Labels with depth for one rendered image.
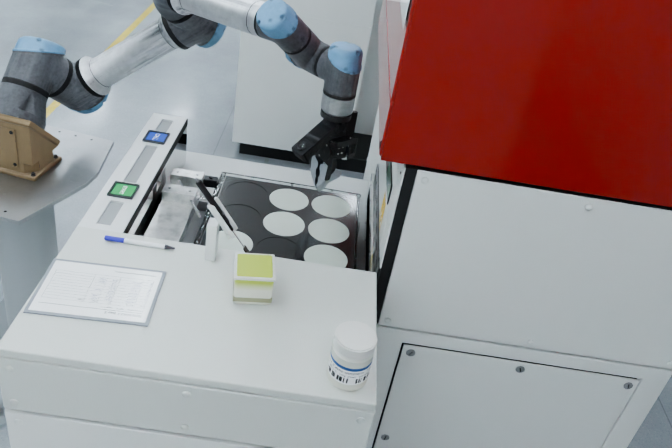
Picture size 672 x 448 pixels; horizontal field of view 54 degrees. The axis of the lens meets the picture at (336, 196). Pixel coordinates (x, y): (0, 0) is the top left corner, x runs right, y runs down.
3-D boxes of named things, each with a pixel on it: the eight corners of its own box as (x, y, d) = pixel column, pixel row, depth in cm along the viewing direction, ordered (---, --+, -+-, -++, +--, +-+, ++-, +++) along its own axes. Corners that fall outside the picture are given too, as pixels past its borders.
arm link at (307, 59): (288, 15, 147) (323, 32, 141) (311, 40, 157) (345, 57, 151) (268, 45, 147) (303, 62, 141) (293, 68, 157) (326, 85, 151)
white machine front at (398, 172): (376, 150, 213) (402, 30, 192) (376, 325, 144) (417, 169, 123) (367, 148, 213) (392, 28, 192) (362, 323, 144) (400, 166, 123)
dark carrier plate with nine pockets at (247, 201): (356, 198, 173) (357, 196, 173) (352, 282, 144) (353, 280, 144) (226, 177, 172) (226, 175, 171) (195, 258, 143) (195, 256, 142)
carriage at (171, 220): (204, 189, 173) (205, 180, 172) (167, 278, 142) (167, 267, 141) (174, 184, 173) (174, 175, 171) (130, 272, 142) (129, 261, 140)
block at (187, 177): (204, 181, 171) (204, 171, 169) (201, 188, 168) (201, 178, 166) (173, 176, 171) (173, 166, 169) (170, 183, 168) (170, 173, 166)
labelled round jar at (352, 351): (367, 363, 115) (377, 323, 110) (367, 395, 109) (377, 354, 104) (327, 357, 115) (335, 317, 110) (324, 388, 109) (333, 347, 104)
